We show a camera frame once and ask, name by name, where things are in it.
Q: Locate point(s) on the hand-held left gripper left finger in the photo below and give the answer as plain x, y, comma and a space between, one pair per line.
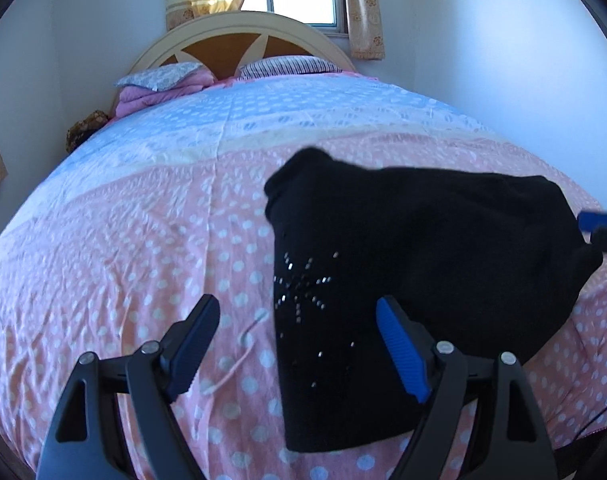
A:
193, 347

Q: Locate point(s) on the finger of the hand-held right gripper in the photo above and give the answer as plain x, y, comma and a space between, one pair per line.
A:
601, 220

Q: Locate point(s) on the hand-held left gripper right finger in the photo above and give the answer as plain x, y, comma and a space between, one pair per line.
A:
398, 347

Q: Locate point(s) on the black pants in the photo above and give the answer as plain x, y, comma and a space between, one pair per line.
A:
433, 240

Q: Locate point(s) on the pink loose thread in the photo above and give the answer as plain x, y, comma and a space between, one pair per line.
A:
241, 357

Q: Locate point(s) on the pink and blue dotted quilt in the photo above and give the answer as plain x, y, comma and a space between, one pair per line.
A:
158, 220

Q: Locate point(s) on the person's dark clothing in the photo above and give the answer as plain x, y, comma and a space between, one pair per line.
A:
583, 455

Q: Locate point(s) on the folded pink blanket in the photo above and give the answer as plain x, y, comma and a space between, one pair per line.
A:
143, 100

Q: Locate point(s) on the grey floral pillow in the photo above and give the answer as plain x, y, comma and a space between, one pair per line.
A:
156, 76

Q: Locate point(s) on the striped pillow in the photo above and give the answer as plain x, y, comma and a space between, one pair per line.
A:
288, 66

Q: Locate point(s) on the cream and wood headboard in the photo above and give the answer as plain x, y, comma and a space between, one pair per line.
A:
223, 47

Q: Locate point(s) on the narrow yellow curtain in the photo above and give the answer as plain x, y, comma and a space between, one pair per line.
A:
364, 15

